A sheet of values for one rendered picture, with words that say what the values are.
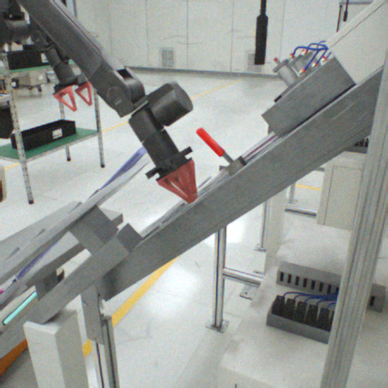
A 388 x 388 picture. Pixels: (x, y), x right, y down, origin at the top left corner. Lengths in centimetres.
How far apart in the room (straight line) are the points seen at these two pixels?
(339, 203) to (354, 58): 166
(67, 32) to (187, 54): 972
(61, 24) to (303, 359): 82
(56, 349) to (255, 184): 40
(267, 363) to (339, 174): 141
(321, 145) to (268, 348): 49
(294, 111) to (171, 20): 1013
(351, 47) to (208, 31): 970
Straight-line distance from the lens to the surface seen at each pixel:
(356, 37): 55
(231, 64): 1002
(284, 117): 60
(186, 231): 69
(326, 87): 58
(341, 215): 220
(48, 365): 71
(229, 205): 63
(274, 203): 178
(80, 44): 79
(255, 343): 90
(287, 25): 959
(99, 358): 101
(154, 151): 75
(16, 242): 138
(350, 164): 209
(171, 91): 73
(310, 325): 91
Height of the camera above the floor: 126
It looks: 25 degrees down
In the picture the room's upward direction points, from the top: straight up
